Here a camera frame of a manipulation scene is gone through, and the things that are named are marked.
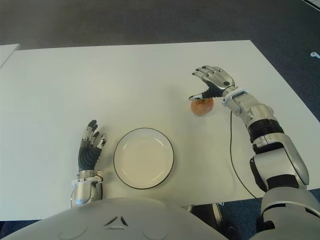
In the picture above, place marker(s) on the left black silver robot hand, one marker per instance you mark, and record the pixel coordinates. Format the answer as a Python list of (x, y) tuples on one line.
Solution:
[(87, 157)]

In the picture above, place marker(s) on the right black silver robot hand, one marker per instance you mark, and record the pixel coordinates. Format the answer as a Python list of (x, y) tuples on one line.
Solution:
[(221, 80)]

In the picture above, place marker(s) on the red yellow apple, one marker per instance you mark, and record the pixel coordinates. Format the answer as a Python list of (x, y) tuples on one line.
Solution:
[(202, 107)]

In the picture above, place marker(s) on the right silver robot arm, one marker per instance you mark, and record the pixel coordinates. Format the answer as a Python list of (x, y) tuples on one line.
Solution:
[(275, 160)]

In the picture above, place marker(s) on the white plate with black rim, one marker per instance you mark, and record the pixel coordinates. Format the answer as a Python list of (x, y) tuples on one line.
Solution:
[(143, 158)]

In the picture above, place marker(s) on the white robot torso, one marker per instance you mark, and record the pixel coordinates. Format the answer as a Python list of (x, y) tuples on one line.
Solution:
[(112, 220)]

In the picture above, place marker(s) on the small white object on floor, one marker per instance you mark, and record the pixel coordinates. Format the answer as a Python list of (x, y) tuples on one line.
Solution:
[(315, 54)]

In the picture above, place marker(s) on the white neighbouring table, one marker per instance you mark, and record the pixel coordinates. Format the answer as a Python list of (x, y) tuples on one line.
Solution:
[(7, 52)]

